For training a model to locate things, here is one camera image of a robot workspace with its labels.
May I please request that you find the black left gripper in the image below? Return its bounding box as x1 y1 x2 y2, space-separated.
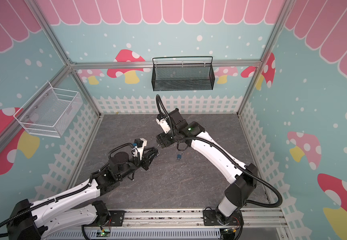
118 147 158 181

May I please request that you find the small blue padlock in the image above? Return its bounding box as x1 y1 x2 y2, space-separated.
176 153 183 161

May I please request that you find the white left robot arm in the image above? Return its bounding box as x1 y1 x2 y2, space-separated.
0 139 159 240

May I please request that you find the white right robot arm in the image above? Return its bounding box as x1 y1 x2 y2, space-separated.
155 95 283 225

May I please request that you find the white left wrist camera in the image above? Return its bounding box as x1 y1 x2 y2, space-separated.
132 138 147 160

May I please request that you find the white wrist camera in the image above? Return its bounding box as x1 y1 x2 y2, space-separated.
156 118 171 134
132 138 147 160

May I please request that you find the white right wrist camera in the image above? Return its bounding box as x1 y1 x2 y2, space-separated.
156 118 171 134

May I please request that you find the black wire mesh basket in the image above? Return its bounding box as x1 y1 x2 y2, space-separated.
151 56 215 92

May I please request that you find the white wire mesh basket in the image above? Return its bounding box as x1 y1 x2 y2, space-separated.
13 82 83 138

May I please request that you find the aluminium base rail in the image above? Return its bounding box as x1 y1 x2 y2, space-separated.
48 208 293 240

